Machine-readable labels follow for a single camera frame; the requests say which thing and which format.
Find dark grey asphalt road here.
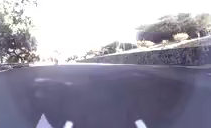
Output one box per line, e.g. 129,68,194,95
0,62,211,128

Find row of bushes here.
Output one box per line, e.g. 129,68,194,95
81,12,211,58

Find robot's own part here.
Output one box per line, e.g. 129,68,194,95
62,120,74,128
134,119,148,128

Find group of leafy trees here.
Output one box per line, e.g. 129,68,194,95
0,0,41,65

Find grey stone retaining wall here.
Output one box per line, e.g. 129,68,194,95
76,34,211,67

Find low stone wall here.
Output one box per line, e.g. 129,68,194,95
0,62,31,73

